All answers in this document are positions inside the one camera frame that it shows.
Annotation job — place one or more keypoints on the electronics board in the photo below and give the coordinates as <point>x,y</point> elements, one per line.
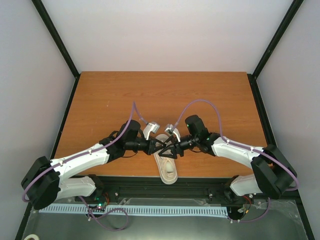
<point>237,213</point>
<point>100,203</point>

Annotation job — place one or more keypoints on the left black frame post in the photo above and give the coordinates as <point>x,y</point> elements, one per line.
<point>47,20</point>

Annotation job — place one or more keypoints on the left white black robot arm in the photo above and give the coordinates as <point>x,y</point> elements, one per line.
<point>105,151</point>

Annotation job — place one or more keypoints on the beige lace sneaker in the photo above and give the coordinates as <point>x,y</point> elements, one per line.
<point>167,168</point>

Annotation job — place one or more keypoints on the black frame post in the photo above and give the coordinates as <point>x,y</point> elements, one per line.
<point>284,24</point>
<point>47,20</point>

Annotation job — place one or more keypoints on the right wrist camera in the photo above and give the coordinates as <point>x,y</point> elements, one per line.
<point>171,130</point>

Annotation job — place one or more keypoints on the light blue cable duct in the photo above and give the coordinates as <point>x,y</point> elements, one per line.
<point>139,210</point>

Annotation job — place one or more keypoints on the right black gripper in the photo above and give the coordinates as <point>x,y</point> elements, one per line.
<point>175,147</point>

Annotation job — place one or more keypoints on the left electronics board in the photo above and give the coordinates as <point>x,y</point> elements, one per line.
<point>100,203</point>

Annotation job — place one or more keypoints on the right electronics board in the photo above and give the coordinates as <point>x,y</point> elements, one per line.
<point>237,213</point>

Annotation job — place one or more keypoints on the white tape roll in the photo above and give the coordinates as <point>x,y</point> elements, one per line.
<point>32,237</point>

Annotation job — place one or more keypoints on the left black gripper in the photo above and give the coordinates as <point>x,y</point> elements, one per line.
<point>151,149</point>

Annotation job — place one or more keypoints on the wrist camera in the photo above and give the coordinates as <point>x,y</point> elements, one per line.
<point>151,127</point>
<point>171,130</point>

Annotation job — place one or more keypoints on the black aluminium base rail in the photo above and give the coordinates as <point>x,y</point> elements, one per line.
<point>162,190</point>

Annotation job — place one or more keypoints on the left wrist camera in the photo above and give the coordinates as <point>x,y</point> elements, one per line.
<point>151,127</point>

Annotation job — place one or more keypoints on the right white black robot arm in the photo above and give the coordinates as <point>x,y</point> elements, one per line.
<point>272,173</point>

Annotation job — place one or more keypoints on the right black frame post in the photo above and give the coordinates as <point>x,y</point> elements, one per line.
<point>284,24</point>

